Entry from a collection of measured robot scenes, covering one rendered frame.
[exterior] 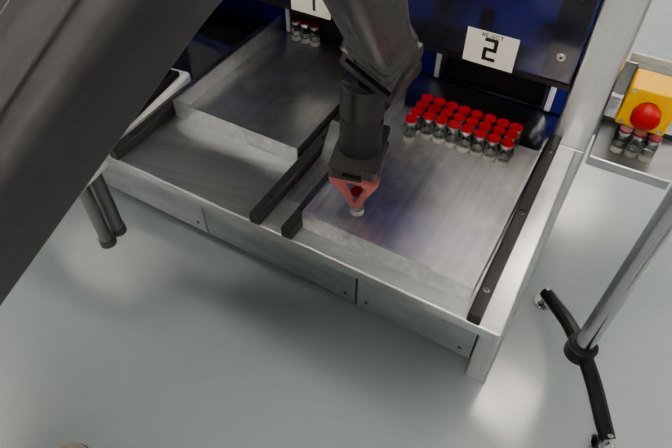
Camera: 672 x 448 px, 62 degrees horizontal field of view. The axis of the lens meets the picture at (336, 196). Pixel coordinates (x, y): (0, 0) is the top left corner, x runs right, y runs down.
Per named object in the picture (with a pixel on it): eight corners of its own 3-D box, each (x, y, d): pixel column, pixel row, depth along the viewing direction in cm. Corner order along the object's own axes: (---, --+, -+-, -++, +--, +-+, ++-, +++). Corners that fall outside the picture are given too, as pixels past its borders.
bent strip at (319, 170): (332, 146, 95) (332, 119, 90) (347, 152, 94) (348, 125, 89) (285, 198, 86) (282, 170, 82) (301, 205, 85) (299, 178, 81)
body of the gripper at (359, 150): (390, 136, 79) (394, 93, 74) (375, 185, 72) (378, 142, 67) (345, 128, 80) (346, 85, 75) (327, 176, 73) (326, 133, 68)
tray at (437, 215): (402, 105, 103) (404, 89, 100) (542, 153, 93) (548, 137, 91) (302, 227, 82) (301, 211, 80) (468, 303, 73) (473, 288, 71)
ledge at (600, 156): (602, 118, 103) (605, 110, 102) (677, 141, 98) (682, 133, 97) (584, 163, 95) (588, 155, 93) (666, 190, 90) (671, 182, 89)
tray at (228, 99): (280, 30, 121) (279, 15, 118) (388, 63, 112) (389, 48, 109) (176, 115, 100) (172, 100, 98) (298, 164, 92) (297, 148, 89)
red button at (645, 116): (629, 115, 85) (639, 93, 82) (656, 123, 84) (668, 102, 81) (624, 129, 83) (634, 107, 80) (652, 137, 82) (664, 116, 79)
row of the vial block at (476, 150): (411, 126, 98) (413, 105, 95) (510, 161, 92) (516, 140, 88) (405, 133, 97) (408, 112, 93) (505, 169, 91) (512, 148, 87)
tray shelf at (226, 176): (262, 32, 124) (261, 24, 122) (583, 133, 100) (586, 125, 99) (101, 160, 95) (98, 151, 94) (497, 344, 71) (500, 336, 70)
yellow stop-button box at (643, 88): (622, 98, 91) (639, 60, 86) (669, 112, 88) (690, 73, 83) (612, 124, 86) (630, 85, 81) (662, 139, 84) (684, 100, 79)
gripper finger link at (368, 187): (384, 187, 83) (388, 139, 76) (374, 222, 79) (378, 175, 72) (340, 178, 84) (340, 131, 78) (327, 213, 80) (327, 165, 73)
